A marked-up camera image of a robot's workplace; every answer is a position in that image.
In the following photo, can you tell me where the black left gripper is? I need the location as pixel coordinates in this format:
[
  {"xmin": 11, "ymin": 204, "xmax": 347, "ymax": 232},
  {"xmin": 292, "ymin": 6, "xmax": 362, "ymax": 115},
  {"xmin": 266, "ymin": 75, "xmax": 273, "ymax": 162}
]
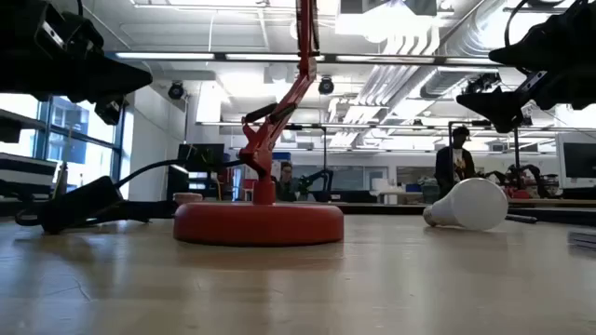
[{"xmin": 0, "ymin": 0, "xmax": 154, "ymax": 127}]

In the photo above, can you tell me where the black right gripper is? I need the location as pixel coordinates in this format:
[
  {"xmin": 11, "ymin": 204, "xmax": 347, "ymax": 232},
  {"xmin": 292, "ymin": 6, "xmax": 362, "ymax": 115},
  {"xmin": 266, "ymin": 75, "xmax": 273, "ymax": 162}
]
[{"xmin": 455, "ymin": 0, "xmax": 596, "ymax": 134}]

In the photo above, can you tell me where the white lightbulb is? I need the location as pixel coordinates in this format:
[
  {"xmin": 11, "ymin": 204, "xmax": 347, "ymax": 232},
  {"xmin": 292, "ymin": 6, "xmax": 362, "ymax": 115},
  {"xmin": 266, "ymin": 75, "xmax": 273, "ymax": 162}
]
[{"xmin": 422, "ymin": 177, "xmax": 509, "ymax": 233}]

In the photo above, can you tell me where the red desk lamp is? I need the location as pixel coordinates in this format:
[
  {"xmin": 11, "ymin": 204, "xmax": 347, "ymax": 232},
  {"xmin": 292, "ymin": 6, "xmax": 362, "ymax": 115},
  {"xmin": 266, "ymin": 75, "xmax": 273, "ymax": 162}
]
[{"xmin": 172, "ymin": 0, "xmax": 345, "ymax": 247}]

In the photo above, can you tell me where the large glass window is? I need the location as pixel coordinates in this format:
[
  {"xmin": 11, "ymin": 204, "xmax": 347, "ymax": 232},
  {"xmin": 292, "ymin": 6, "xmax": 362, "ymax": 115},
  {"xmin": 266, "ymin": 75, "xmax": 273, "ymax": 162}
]
[{"xmin": 0, "ymin": 92, "xmax": 125, "ymax": 196}]

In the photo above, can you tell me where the long ceiling light strip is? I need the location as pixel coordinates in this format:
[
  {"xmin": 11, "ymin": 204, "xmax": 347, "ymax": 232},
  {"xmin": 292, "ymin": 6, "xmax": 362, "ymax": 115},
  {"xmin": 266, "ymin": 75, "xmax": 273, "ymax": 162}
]
[
  {"xmin": 441, "ymin": 56, "xmax": 502, "ymax": 66},
  {"xmin": 114, "ymin": 51, "xmax": 216, "ymax": 61},
  {"xmin": 225, "ymin": 52, "xmax": 299, "ymax": 62}
]

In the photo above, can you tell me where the white-framed computer monitor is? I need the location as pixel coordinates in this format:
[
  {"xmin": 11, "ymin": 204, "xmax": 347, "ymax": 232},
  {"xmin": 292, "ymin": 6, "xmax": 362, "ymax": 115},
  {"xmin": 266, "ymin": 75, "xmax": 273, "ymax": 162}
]
[{"xmin": 556, "ymin": 132, "xmax": 596, "ymax": 190}]

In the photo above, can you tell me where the black computer monitor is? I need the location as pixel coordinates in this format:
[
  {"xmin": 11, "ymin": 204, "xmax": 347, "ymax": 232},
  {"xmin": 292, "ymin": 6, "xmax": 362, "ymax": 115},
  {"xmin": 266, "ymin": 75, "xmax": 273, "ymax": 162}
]
[{"xmin": 178, "ymin": 142, "xmax": 225, "ymax": 174}]

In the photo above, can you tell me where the black computer tower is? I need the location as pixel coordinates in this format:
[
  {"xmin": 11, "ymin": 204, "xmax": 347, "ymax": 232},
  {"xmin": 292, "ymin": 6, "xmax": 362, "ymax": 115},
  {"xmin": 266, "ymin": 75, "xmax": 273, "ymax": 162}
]
[{"xmin": 166, "ymin": 165, "xmax": 190, "ymax": 201}]

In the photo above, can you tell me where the standing person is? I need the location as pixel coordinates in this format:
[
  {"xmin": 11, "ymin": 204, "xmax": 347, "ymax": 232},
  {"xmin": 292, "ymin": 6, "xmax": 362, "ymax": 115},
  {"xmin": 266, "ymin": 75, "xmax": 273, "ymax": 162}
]
[{"xmin": 434, "ymin": 126, "xmax": 477, "ymax": 199}]

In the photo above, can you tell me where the pink ball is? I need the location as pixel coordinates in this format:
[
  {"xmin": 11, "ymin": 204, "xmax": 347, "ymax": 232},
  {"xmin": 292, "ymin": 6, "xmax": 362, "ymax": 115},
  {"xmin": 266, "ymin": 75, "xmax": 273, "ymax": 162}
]
[{"xmin": 172, "ymin": 192, "xmax": 205, "ymax": 207}]

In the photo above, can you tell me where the black pen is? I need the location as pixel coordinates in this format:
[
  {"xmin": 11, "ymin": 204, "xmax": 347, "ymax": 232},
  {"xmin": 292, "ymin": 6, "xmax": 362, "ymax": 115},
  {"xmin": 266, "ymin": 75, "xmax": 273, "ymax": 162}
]
[{"xmin": 505, "ymin": 213, "xmax": 539, "ymax": 225}]

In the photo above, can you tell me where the seated person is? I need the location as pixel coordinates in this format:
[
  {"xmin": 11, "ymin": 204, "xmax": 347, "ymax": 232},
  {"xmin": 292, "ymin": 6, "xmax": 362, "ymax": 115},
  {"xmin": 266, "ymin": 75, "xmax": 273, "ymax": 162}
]
[{"xmin": 274, "ymin": 161, "xmax": 302, "ymax": 202}]

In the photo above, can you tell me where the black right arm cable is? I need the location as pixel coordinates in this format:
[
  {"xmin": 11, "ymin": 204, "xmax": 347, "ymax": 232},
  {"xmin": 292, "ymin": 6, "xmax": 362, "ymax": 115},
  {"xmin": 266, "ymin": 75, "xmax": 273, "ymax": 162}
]
[{"xmin": 504, "ymin": 0, "xmax": 533, "ymax": 48}]

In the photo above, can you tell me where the silver ventilation duct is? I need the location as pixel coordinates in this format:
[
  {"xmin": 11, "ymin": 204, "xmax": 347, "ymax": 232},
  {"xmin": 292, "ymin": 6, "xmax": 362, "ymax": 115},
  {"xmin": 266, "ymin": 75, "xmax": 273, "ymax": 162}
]
[{"xmin": 437, "ymin": 0, "xmax": 546, "ymax": 60}]

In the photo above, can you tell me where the black metal stand frame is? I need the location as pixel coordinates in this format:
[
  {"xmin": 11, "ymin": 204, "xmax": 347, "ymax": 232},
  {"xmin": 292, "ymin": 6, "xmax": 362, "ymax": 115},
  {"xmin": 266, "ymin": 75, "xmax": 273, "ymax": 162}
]
[{"xmin": 447, "ymin": 119, "xmax": 522, "ymax": 185}]

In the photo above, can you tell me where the black lamp power cord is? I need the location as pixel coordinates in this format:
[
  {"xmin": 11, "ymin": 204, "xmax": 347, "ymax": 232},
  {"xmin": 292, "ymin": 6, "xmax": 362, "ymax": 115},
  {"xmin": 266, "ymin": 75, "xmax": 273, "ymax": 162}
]
[{"xmin": 13, "ymin": 157, "xmax": 246, "ymax": 236}]

